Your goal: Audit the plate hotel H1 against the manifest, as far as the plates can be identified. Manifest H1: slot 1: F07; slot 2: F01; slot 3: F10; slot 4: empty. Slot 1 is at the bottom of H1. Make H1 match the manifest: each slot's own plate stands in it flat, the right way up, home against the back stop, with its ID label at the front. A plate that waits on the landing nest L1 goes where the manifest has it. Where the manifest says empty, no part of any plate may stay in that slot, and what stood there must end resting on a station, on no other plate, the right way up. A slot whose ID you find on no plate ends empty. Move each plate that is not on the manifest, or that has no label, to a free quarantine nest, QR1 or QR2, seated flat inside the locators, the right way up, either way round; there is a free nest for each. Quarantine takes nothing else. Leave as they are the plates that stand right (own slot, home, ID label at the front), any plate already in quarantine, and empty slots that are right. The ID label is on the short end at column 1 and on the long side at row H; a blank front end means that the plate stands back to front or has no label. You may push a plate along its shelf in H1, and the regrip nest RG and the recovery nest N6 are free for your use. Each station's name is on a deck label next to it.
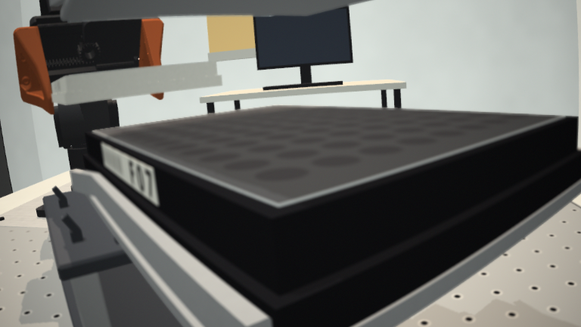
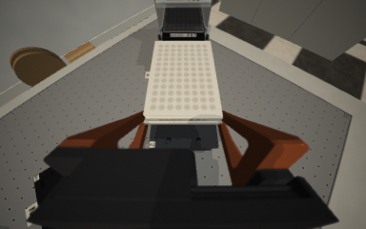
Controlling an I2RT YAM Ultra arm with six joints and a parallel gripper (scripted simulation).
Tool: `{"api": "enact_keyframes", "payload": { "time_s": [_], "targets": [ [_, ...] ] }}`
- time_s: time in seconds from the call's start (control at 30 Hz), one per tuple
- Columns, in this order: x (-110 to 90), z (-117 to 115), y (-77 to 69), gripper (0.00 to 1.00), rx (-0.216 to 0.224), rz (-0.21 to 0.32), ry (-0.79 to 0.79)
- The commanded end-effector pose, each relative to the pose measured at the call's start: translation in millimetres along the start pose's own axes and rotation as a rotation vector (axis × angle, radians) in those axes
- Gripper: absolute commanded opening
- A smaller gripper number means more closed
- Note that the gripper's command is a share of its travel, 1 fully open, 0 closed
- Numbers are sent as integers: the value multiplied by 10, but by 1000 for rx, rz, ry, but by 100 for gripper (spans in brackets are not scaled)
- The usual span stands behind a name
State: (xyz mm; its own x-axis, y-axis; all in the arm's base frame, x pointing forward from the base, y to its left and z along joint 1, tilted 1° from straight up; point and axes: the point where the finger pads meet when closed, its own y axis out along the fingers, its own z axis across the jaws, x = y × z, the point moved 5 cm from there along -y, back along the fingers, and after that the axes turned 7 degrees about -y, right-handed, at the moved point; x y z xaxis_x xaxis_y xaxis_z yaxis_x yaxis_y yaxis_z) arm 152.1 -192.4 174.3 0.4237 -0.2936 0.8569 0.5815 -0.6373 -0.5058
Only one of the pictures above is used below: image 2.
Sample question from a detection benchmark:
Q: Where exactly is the grey shelf rack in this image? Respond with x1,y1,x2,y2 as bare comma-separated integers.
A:
155,3,212,40

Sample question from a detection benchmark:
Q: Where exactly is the white microplate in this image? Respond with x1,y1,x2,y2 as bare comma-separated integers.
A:
143,41,223,125

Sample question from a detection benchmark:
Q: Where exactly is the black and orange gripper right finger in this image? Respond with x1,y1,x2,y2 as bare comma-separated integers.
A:
217,111,309,185

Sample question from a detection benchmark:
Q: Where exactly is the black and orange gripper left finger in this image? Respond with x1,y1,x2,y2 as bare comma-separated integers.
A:
57,111,148,149

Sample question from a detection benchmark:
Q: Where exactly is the black microplate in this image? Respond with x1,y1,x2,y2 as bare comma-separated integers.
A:
162,8,205,41

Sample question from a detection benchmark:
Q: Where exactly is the grey base plate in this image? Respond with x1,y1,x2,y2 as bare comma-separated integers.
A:
0,19,353,229

